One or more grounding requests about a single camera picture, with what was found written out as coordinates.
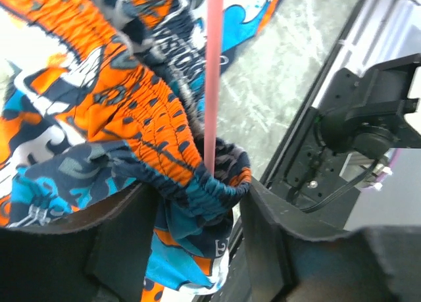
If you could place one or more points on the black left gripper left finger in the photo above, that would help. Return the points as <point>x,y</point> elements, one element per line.
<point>97,254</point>

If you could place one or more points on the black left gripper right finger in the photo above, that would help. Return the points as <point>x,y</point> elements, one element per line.
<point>292,256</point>

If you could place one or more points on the orange teal patterned shorts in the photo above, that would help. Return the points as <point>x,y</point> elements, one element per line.
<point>103,94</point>

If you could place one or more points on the pink wire hanger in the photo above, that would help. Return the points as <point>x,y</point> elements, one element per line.
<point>212,79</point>

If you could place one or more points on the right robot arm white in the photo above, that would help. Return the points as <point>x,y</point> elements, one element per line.
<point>377,111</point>

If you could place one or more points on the black mounting base plate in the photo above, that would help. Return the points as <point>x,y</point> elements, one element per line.
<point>308,177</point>

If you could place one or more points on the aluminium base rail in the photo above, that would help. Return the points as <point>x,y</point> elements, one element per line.
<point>376,31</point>

